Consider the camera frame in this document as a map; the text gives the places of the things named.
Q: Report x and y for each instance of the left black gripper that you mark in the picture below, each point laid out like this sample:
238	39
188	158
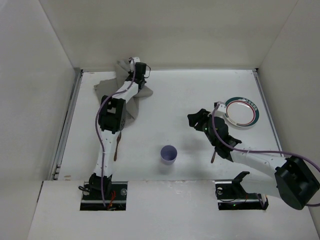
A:
132	75

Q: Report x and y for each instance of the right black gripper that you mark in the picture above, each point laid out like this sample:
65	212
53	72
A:
200	120

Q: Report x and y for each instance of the grey cloth placemat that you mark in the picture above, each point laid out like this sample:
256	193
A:
122	89

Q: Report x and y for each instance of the white plate green rim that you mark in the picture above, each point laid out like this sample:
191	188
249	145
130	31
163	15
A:
241	112

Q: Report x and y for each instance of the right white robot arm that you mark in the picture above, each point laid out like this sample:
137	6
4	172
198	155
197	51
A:
291	179

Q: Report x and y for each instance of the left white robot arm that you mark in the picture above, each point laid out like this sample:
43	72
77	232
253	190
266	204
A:
111	118

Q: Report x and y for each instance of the brown wooden spoon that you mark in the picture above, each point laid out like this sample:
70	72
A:
213	157

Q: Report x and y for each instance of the purple plastic cup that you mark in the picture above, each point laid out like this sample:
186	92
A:
168	155

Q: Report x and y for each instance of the brown wooden fork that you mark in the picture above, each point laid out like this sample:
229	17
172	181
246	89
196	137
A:
118	139

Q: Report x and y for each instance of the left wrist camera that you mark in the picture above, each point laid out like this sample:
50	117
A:
132	62

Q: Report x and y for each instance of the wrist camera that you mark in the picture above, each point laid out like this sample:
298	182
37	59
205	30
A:
220	109
132	62

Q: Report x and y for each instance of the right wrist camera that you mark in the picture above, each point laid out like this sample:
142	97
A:
220	109

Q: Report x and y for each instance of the left aluminium table rail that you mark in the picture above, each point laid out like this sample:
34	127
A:
58	156

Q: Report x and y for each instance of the aluminium table rail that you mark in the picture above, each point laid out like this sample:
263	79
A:
266	107
58	156

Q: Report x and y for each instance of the right aluminium table rail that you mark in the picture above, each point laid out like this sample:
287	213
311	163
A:
266	107

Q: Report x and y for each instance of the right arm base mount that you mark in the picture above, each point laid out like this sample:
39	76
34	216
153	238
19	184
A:
231	196

